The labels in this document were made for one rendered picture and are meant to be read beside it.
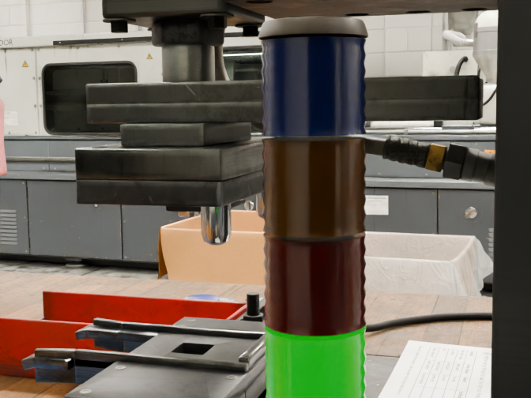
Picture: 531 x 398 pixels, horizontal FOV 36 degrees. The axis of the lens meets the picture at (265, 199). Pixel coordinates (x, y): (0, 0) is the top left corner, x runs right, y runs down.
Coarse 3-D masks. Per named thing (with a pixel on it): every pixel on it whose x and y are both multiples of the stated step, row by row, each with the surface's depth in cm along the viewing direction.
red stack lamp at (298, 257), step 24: (288, 240) 28; (312, 240) 28; (336, 240) 28; (360, 240) 29; (264, 264) 30; (288, 264) 29; (312, 264) 28; (336, 264) 28; (360, 264) 29; (288, 288) 29; (312, 288) 28; (336, 288) 28; (360, 288) 29; (288, 312) 29; (312, 312) 28; (336, 312) 29; (360, 312) 29
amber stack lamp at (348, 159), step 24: (264, 144) 29; (288, 144) 28; (312, 144) 28; (336, 144) 28; (360, 144) 29; (264, 168) 29; (288, 168) 28; (312, 168) 28; (336, 168) 28; (360, 168) 29; (288, 192) 28; (312, 192) 28; (336, 192) 28; (360, 192) 29; (264, 216) 29; (288, 216) 28; (312, 216) 28; (336, 216) 28; (360, 216) 29
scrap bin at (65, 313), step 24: (48, 312) 93; (72, 312) 92; (96, 312) 91; (120, 312) 90; (144, 312) 89; (168, 312) 88; (192, 312) 87; (216, 312) 86; (240, 312) 82; (0, 336) 81; (24, 336) 80; (48, 336) 79; (72, 336) 79; (0, 360) 81
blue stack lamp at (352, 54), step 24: (264, 48) 29; (288, 48) 28; (312, 48) 27; (336, 48) 27; (360, 48) 28; (264, 72) 29; (288, 72) 28; (312, 72) 27; (336, 72) 28; (360, 72) 28; (264, 96) 29; (288, 96) 28; (312, 96) 28; (336, 96) 28; (360, 96) 28; (264, 120) 29; (288, 120) 28; (312, 120) 28; (336, 120) 28; (360, 120) 28
